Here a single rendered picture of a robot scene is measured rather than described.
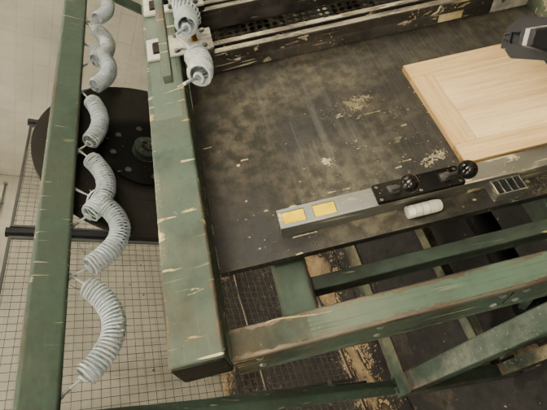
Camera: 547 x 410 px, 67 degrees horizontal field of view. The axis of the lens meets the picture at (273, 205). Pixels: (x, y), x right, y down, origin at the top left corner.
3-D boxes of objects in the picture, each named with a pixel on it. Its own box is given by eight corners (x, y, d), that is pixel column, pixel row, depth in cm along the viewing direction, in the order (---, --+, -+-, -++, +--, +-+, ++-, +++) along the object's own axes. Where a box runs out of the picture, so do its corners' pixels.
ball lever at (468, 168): (452, 184, 92) (484, 175, 79) (435, 188, 92) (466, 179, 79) (448, 167, 93) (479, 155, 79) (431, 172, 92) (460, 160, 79)
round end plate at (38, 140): (259, 235, 158) (16, 223, 121) (253, 243, 162) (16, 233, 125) (226, 100, 203) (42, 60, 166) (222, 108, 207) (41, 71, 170)
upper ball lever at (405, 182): (400, 196, 92) (425, 189, 78) (384, 200, 91) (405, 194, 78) (396, 180, 92) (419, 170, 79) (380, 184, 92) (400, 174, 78)
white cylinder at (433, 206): (408, 221, 92) (441, 213, 92) (410, 214, 89) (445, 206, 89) (402, 211, 93) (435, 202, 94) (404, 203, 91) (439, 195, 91)
